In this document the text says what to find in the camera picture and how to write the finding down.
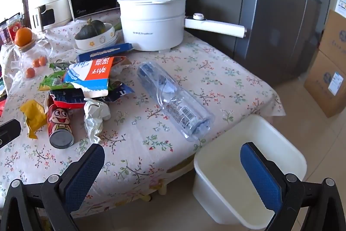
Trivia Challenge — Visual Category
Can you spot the green snack bag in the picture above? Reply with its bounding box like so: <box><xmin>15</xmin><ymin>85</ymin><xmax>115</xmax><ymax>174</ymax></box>
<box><xmin>38</xmin><ymin>70</ymin><xmax>68</xmax><ymax>92</ymax></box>

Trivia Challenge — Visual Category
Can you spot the red cartoon face can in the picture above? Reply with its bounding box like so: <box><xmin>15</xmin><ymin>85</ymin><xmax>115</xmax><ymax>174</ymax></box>
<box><xmin>46</xmin><ymin>102</ymin><xmax>75</xmax><ymax>149</ymax></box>

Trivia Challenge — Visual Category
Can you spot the clear plastic bottle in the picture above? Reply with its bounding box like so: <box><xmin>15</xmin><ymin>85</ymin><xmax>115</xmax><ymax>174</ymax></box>
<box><xmin>136</xmin><ymin>60</ymin><xmax>215</xmax><ymax>143</ymax></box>

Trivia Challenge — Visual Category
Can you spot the small cardboard box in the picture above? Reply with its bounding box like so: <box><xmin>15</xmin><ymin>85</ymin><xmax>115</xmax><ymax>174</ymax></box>
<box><xmin>319</xmin><ymin>10</ymin><xmax>346</xmax><ymax>58</ymax></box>

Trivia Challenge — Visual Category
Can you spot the white plastic bin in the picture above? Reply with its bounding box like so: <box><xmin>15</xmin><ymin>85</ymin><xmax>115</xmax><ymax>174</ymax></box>
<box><xmin>193</xmin><ymin>115</ymin><xmax>307</xmax><ymax>230</ymax></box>

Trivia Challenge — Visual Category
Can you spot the green black crumpled wrapper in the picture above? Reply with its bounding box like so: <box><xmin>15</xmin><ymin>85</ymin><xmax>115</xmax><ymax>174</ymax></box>
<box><xmin>49</xmin><ymin>59</ymin><xmax>72</xmax><ymax>71</ymax></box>

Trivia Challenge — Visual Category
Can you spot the large orange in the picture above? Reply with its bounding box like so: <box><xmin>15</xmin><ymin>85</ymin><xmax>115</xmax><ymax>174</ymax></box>
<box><xmin>15</xmin><ymin>27</ymin><xmax>33</xmax><ymax>47</ymax></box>

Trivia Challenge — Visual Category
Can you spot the large cardboard box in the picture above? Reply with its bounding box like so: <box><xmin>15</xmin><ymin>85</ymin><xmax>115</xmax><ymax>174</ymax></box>
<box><xmin>304</xmin><ymin>50</ymin><xmax>346</xmax><ymax>118</ymax></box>

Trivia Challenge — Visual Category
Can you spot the torn blue white carton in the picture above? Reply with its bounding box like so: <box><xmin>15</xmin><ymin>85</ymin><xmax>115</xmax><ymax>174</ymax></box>
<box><xmin>63</xmin><ymin>56</ymin><xmax>127</xmax><ymax>97</ymax></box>

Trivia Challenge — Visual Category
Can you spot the dark blue snack bag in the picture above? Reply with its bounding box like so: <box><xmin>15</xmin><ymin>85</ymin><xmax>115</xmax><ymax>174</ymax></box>
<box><xmin>49</xmin><ymin>82</ymin><xmax>136</xmax><ymax>110</ymax></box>

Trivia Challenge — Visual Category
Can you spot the green kabocha squash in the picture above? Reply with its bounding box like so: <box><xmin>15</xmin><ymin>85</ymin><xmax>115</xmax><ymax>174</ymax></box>
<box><xmin>75</xmin><ymin>18</ymin><xmax>107</xmax><ymax>40</ymax></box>

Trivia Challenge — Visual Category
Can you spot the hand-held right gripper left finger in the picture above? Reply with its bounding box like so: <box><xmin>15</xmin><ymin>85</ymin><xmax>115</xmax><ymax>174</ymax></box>
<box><xmin>0</xmin><ymin>143</ymin><xmax>105</xmax><ymax>231</ymax></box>

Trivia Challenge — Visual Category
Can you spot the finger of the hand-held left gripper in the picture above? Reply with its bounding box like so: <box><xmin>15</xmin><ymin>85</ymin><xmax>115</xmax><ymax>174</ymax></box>
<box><xmin>0</xmin><ymin>119</ymin><xmax>21</xmax><ymax>149</ymax></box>

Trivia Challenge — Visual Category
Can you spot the yellow wrapper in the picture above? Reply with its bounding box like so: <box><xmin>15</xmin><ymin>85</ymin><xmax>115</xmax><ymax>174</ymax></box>
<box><xmin>20</xmin><ymin>99</ymin><xmax>47</xmax><ymax>139</ymax></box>

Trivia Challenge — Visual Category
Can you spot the wall paper notice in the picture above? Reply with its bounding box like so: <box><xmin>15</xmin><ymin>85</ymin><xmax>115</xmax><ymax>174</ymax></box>
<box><xmin>335</xmin><ymin>0</ymin><xmax>346</xmax><ymax>15</ymax></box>

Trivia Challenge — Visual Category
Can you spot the grey refrigerator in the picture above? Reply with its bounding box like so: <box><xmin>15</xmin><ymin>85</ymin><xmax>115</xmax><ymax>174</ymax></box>
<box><xmin>184</xmin><ymin>0</ymin><xmax>333</xmax><ymax>88</ymax></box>

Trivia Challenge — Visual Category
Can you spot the white electric cooking pot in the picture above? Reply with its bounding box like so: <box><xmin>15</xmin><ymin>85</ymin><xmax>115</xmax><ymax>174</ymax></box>
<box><xmin>117</xmin><ymin>0</ymin><xmax>248</xmax><ymax>52</ymax></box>

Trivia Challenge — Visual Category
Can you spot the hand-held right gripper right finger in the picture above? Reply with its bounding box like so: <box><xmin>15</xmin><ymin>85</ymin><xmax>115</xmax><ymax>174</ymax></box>
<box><xmin>240</xmin><ymin>142</ymin><xmax>346</xmax><ymax>231</ymax></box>

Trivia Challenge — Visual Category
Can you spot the white flower print bowl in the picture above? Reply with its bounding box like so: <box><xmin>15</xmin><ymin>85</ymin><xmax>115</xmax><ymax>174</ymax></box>
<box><xmin>74</xmin><ymin>23</ymin><xmax>117</xmax><ymax>50</ymax></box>

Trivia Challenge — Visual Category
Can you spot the red snack packet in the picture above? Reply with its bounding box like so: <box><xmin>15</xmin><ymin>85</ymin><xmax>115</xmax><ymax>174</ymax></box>
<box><xmin>7</xmin><ymin>17</ymin><xmax>23</xmax><ymax>43</ymax></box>

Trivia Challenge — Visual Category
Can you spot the floral tablecloth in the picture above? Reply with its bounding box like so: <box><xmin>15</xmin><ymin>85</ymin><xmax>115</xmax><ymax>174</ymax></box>
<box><xmin>0</xmin><ymin>8</ymin><xmax>286</xmax><ymax>221</ymax></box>

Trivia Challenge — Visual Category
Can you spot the blue carton box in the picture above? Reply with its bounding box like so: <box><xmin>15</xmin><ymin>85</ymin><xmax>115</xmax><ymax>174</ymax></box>
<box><xmin>76</xmin><ymin>43</ymin><xmax>133</xmax><ymax>62</ymax></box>

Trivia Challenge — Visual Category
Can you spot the crumpled white paper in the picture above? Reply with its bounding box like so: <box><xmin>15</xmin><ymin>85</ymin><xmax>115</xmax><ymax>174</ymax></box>
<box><xmin>83</xmin><ymin>98</ymin><xmax>111</xmax><ymax>144</ymax></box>

